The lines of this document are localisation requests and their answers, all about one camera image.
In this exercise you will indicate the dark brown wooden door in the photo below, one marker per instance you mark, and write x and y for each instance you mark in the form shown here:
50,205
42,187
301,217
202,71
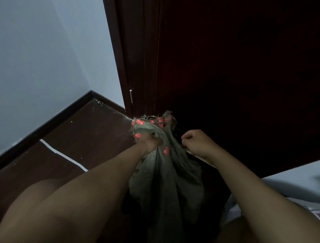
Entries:
130,50

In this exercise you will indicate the person's right hand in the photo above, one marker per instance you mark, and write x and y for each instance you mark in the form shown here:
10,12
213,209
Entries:
200,146

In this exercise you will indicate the metal floor door stopper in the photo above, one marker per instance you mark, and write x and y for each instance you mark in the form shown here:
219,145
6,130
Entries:
100,103

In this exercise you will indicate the person's left leg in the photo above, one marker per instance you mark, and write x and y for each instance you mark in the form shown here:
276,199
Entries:
32,197

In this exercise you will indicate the green woven sack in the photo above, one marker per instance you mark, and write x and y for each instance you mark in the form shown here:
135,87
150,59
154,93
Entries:
172,190

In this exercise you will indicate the white floor strip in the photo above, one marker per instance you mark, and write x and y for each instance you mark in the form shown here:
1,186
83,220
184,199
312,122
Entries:
63,156

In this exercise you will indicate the person's left hand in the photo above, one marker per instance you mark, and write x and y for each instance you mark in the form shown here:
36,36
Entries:
151,145

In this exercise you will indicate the white bag with red print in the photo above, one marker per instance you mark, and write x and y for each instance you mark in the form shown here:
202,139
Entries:
232,207

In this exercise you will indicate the person's right forearm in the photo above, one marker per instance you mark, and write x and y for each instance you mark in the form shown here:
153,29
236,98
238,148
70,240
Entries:
262,200

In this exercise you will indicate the silver door hinge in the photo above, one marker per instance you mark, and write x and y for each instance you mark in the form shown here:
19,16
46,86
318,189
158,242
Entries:
131,96

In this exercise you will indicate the dark baseboard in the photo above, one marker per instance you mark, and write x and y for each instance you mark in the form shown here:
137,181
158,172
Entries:
37,130

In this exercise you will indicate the person's leg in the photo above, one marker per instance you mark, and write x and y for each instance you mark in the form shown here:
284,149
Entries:
32,197
237,230

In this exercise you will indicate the person's right leg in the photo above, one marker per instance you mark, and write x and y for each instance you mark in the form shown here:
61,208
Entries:
237,230

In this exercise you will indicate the person's left forearm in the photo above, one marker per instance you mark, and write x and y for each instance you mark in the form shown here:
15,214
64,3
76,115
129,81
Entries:
82,197

